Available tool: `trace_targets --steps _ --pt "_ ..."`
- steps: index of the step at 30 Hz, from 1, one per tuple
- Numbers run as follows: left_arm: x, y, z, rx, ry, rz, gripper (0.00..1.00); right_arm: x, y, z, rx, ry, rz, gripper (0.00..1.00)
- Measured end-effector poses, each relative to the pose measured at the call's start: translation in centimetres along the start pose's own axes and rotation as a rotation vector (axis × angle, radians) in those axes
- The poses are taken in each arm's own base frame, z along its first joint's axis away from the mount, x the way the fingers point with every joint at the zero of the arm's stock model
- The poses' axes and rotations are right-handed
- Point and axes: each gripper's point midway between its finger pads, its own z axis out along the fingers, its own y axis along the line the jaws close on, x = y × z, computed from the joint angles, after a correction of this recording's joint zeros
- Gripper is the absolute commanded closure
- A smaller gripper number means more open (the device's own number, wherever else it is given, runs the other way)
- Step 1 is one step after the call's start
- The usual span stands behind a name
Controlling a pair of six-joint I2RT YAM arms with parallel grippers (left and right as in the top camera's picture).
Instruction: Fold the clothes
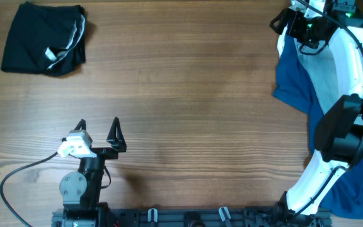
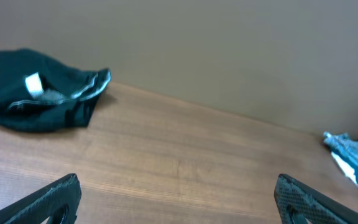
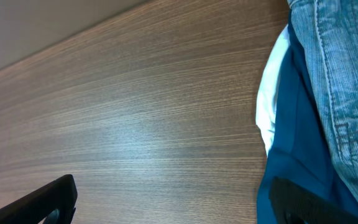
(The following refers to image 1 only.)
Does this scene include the black shorts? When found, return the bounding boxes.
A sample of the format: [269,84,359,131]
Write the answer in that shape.
[1,1,86,76]

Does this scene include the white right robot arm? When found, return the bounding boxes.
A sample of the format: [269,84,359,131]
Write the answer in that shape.
[270,1,363,224]

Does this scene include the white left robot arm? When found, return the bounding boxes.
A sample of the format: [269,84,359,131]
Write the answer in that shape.
[52,117,127,227]

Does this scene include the light blue denim shorts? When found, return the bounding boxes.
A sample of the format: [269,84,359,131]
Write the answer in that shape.
[296,43,339,114]

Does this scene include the blue t-shirt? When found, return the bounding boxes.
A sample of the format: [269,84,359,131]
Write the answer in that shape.
[274,35,363,219]

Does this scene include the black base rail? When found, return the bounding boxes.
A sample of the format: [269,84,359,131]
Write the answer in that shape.
[51,207,332,227]

